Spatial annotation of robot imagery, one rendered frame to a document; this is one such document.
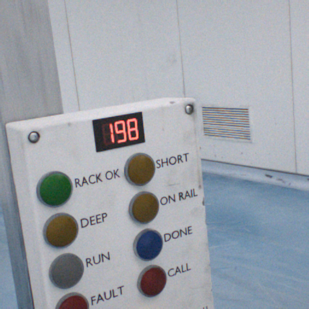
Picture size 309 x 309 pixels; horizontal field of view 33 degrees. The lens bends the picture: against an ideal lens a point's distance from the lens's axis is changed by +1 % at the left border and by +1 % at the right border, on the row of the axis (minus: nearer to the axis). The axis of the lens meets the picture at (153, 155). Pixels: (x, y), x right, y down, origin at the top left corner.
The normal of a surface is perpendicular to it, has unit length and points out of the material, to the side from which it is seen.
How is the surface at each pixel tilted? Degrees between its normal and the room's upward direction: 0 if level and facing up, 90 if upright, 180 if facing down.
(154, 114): 90
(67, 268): 87
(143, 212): 91
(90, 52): 90
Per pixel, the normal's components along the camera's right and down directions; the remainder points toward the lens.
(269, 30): -0.78, 0.21
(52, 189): 0.46, 0.11
